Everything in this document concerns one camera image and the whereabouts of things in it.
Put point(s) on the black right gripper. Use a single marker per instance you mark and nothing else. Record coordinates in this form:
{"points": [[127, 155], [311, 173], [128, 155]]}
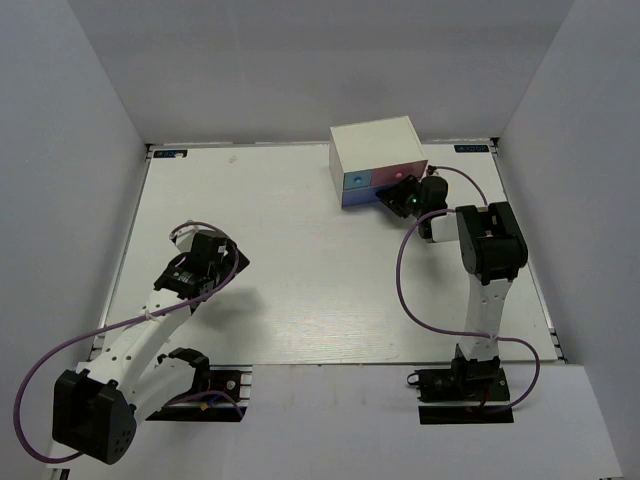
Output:
{"points": [[396, 196]]}

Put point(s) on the blue table label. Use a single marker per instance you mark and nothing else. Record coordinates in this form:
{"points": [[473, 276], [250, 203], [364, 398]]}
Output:
{"points": [[471, 148], [170, 154]]}

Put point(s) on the white drawer cabinet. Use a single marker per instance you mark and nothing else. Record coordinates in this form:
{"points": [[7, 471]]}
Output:
{"points": [[371, 145]]}

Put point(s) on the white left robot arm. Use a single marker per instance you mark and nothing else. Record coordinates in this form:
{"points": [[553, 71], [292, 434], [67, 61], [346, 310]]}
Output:
{"points": [[98, 406]]}

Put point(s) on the right blue table label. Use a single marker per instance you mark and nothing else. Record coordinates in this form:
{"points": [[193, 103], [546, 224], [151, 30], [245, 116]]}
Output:
{"points": [[471, 148]]}

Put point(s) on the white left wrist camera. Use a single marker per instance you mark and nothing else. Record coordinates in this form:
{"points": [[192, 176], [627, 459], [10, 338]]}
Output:
{"points": [[182, 236]]}

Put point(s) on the pink drawer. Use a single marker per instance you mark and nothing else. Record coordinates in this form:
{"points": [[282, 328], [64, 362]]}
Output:
{"points": [[393, 174]]}

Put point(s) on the left blue table label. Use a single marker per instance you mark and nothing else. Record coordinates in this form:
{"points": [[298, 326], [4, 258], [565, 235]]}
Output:
{"points": [[170, 154]]}

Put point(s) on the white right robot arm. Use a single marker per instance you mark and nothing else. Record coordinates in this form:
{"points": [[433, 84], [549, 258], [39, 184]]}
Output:
{"points": [[492, 249]]}

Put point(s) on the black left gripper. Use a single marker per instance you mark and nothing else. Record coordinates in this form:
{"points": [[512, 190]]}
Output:
{"points": [[228, 263]]}

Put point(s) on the blue wide drawer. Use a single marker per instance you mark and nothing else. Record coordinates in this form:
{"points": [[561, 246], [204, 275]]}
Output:
{"points": [[362, 196]]}

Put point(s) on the light blue small drawer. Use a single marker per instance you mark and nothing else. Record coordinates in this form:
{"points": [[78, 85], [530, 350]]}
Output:
{"points": [[357, 180]]}

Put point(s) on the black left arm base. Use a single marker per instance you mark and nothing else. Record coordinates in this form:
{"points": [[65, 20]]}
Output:
{"points": [[221, 395]]}

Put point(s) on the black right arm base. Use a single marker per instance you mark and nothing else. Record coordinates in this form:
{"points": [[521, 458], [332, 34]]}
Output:
{"points": [[442, 402]]}

